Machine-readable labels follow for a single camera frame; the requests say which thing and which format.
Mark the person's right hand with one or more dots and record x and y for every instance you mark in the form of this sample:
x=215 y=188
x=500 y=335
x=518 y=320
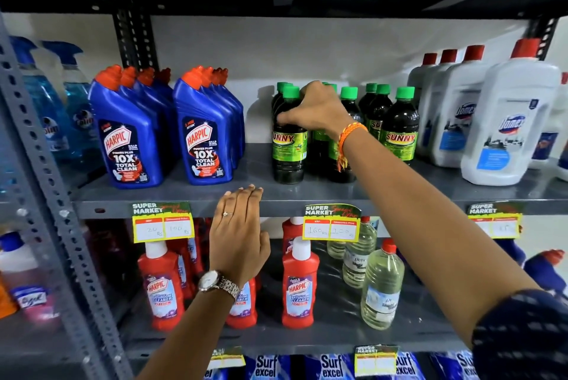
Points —
x=321 y=109

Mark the person's left hand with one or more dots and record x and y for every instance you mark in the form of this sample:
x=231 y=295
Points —
x=235 y=246

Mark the person's right thumb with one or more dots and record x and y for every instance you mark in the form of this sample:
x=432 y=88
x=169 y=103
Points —
x=293 y=119

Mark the person's left little finger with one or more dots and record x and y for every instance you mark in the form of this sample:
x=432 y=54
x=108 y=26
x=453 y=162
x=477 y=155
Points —
x=221 y=211

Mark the person's left thumb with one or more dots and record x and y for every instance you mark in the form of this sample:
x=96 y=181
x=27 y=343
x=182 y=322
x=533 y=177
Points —
x=265 y=247

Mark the person's left middle finger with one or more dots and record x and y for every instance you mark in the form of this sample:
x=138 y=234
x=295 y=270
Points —
x=247 y=211

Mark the single dark cleaner bottle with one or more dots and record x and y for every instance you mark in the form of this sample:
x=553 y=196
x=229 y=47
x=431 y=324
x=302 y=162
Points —
x=320 y=151

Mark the person's left forearm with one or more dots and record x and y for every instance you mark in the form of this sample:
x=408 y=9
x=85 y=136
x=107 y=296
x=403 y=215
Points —
x=191 y=335

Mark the person's right forearm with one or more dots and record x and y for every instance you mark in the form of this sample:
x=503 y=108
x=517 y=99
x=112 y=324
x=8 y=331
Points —
x=435 y=233

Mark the grey metal shelf board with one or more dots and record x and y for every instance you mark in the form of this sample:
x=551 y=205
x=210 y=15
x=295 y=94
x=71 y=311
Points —
x=266 y=198
x=337 y=331

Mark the silver wristwatch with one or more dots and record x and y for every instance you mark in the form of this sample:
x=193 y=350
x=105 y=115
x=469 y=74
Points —
x=217 y=283

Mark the yellow price tag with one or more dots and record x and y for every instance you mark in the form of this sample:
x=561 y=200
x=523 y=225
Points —
x=497 y=222
x=162 y=224
x=226 y=358
x=375 y=362
x=330 y=226

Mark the group of red bathroom cleaners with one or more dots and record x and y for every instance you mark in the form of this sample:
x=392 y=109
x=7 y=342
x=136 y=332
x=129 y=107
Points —
x=162 y=291

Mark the group of dark green-capped bottles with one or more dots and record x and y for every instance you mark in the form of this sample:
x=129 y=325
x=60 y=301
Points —
x=399 y=135

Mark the rows of blue toilet cleaners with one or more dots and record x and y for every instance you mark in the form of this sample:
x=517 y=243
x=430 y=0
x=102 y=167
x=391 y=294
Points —
x=128 y=135

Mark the dark maroon bottles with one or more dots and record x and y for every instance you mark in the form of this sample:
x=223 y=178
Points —
x=108 y=255

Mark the blue detergent packet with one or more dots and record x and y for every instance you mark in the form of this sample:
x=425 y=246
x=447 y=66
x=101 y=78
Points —
x=266 y=368
x=457 y=366
x=330 y=368
x=215 y=374
x=408 y=366

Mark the white bottle with red cap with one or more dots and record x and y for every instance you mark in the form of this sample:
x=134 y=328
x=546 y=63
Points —
x=419 y=78
x=452 y=127
x=506 y=135
x=432 y=104

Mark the perforated grey steel upright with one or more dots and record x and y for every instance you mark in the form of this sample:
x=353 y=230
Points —
x=49 y=198

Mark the black slotted upright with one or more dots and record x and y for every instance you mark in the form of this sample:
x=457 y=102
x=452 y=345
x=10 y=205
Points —
x=542 y=36
x=135 y=40

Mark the blue spray cleaner bottle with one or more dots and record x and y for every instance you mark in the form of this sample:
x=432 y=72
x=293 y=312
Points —
x=42 y=109
x=80 y=104

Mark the pink bottle with blue cap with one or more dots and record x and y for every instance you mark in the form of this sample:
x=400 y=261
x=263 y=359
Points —
x=24 y=277

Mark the orange bottle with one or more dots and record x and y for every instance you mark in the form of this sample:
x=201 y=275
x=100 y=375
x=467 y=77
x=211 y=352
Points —
x=6 y=302

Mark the blue bottle with red cap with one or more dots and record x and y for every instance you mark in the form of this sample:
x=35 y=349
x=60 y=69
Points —
x=511 y=251
x=543 y=273

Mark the white bottle with dark label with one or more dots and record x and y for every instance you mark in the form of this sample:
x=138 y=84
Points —
x=548 y=140

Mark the dark blue patterned sleeve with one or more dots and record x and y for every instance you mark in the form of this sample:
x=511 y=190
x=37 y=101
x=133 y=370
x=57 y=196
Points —
x=523 y=339

